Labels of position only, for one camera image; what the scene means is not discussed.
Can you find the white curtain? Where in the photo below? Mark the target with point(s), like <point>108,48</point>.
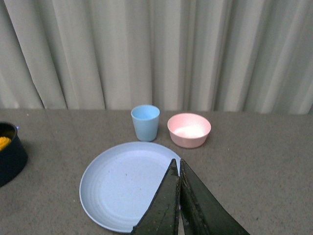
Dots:
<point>195,55</point>

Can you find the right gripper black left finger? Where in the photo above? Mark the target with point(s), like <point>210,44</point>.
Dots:
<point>162,215</point>

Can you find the yellow corn cob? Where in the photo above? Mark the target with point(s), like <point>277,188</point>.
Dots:
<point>4,143</point>

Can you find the light blue plate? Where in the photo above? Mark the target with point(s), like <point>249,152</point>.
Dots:
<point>118,186</point>

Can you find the dark blue saucepan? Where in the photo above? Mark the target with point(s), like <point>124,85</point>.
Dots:
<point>13,157</point>

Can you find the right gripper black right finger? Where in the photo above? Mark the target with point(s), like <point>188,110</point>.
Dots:
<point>202,214</point>

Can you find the pink plastic bowl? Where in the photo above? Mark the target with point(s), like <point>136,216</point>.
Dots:
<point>188,130</point>

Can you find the light blue plastic cup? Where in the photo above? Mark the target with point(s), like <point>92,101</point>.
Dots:
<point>145,120</point>

